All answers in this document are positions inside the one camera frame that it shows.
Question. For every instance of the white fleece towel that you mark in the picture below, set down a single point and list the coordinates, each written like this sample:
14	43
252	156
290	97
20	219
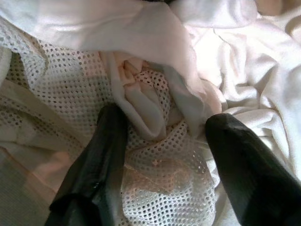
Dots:
254	77

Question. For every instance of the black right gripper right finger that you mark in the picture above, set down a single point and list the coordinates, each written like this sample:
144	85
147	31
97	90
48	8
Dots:
244	169

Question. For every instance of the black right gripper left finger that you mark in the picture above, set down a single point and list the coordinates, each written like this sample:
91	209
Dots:
98	160

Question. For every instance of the white smooth cloth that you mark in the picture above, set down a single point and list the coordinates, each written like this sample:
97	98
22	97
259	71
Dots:
113	26

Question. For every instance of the white mesh garment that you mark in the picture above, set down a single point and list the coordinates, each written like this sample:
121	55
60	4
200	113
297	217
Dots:
77	99

